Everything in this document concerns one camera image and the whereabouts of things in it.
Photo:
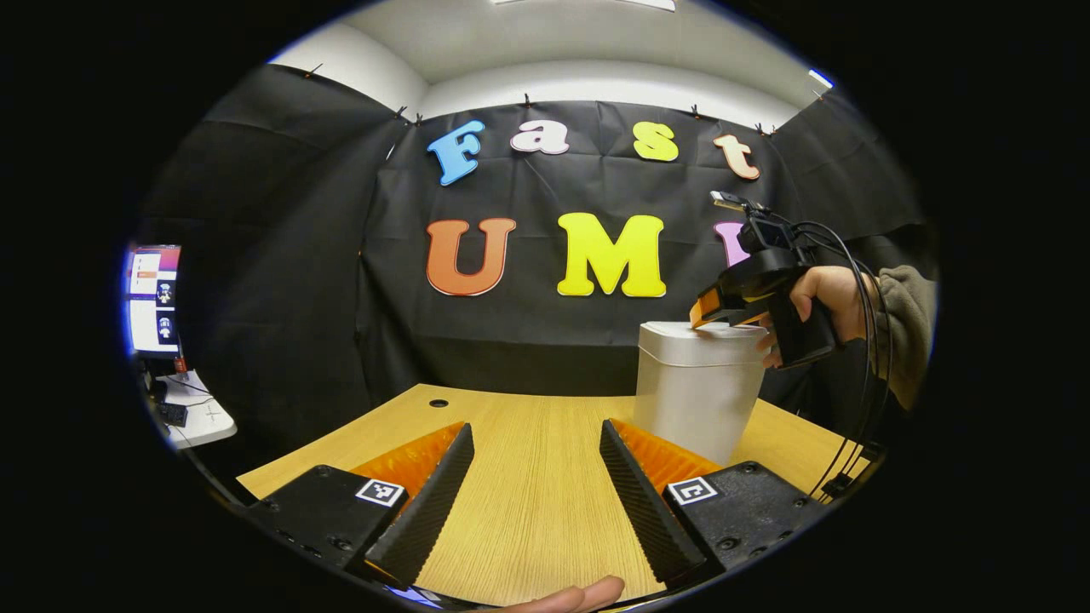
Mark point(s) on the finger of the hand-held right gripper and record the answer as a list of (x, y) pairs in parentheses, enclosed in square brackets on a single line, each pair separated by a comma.
[(707, 308)]

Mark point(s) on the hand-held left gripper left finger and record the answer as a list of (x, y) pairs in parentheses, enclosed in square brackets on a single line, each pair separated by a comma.
[(430, 511)]

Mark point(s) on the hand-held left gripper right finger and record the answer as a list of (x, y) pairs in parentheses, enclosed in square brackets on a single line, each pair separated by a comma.
[(643, 511)]

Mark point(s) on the white desktop garbage bin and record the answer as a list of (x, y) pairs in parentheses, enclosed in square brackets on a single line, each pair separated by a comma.
[(698, 392)]

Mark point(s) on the wooden desktop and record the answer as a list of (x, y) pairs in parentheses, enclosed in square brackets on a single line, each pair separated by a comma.
[(536, 494)]

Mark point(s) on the small ceiling light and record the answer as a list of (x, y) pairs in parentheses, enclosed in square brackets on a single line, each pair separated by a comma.
[(821, 78)]

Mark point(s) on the white side table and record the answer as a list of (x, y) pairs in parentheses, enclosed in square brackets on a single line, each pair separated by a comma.
[(209, 417)]

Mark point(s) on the small black device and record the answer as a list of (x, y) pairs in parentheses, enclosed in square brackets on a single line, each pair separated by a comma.
[(173, 415)]

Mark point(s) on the black backdrop cloth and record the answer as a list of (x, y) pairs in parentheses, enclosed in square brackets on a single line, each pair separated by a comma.
[(281, 255)]

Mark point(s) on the long ceiling light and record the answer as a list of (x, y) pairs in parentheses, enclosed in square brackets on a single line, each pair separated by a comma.
[(588, 3)]

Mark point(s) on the computer monitor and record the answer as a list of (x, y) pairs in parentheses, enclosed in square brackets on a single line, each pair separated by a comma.
[(153, 298)]

